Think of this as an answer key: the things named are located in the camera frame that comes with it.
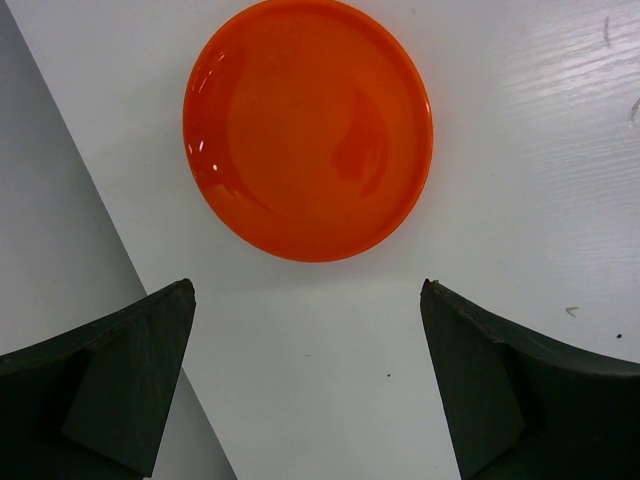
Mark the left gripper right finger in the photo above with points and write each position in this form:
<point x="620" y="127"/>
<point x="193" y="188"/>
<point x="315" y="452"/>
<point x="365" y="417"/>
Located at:
<point x="521" y="405"/>

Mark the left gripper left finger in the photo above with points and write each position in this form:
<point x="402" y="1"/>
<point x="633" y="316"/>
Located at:
<point x="92" y="403"/>

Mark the orange plate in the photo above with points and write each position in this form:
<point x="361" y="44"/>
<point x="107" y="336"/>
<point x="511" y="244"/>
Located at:
<point x="308" y="129"/>

